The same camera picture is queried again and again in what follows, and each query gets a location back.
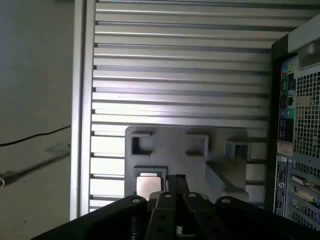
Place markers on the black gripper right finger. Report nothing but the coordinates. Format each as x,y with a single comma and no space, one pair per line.
192,212

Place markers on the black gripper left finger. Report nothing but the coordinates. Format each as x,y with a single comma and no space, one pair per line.
163,215

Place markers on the silver CPU plate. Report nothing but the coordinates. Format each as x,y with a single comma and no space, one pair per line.
148,185

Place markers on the grey plastic parts rack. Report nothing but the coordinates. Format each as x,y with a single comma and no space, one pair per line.
170,150

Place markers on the open black PC case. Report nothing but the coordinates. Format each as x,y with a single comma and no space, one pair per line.
307,100

